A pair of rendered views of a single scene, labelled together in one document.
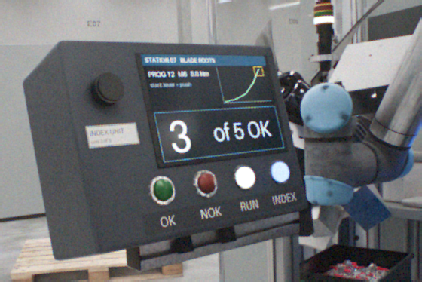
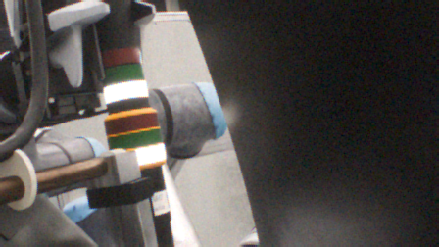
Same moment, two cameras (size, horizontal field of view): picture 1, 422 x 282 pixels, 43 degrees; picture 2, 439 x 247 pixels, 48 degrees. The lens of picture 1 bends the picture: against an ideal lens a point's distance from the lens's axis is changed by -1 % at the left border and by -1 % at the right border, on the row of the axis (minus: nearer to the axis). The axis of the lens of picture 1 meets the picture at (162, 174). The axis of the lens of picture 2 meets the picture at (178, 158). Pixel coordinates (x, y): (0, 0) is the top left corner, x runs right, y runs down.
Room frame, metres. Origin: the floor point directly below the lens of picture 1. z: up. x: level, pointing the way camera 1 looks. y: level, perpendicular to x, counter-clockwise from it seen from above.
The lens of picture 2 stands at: (1.65, -0.33, 1.39)
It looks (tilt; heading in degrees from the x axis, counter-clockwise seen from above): 3 degrees down; 184
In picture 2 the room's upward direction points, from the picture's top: 10 degrees counter-clockwise
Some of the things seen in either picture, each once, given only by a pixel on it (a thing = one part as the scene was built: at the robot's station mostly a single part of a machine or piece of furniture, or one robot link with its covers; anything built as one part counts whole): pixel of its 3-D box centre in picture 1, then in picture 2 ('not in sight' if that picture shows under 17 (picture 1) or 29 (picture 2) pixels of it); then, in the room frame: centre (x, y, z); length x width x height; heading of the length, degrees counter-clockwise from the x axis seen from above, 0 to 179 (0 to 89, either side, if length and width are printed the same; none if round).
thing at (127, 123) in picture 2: (323, 9); (131, 123); (1.26, -0.39, 1.40); 0.04 x 0.04 x 0.01
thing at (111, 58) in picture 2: not in sight; (120, 60); (1.26, -0.39, 1.45); 0.03 x 0.03 x 0.01
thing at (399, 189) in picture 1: (396, 181); not in sight; (1.74, -0.77, 0.92); 0.17 x 0.16 x 0.11; 123
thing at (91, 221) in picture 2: not in sight; (90, 222); (0.45, -0.67, 1.20); 0.13 x 0.12 x 0.14; 121
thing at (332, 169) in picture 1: (335, 168); not in sight; (0.87, -0.28, 1.08); 0.11 x 0.08 x 0.11; 121
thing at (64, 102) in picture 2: not in sight; (49, 78); (1.17, -0.48, 1.46); 0.12 x 0.08 x 0.09; 44
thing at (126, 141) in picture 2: (323, 14); (134, 140); (1.26, -0.39, 1.39); 0.04 x 0.04 x 0.01
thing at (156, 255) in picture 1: (220, 235); not in sight; (0.61, -0.06, 1.04); 0.24 x 0.03 x 0.03; 123
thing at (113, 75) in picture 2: not in sight; (122, 76); (1.26, -0.39, 1.44); 0.03 x 0.03 x 0.01
